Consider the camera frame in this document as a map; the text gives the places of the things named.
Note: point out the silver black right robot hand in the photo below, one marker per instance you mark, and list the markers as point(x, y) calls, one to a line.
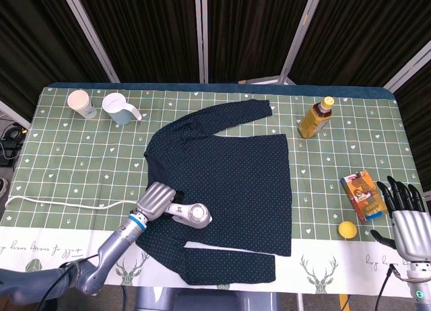
point(412, 230)

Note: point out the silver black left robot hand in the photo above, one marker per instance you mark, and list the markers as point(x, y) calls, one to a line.
point(156, 200)

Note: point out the white handheld garment steamer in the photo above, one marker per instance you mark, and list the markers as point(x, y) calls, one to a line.
point(195, 214)

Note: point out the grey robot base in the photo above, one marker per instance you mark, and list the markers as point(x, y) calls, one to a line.
point(208, 301)

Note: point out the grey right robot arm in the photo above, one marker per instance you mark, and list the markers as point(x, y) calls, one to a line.
point(421, 284)

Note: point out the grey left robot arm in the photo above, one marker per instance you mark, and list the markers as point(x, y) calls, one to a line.
point(114, 243)

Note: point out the dark navy dotted shirt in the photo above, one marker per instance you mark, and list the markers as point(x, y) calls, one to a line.
point(235, 190)

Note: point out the orange snack box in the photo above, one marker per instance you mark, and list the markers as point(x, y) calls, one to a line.
point(363, 196)

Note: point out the yellow ball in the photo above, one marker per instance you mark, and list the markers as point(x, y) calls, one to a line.
point(347, 230)

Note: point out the green checkered tablecloth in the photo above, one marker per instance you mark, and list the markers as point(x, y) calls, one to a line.
point(84, 156)

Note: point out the yellow tea bottle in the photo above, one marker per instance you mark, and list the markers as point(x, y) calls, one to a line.
point(314, 120)

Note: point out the dark shoe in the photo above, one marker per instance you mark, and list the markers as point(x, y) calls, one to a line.
point(3, 188)

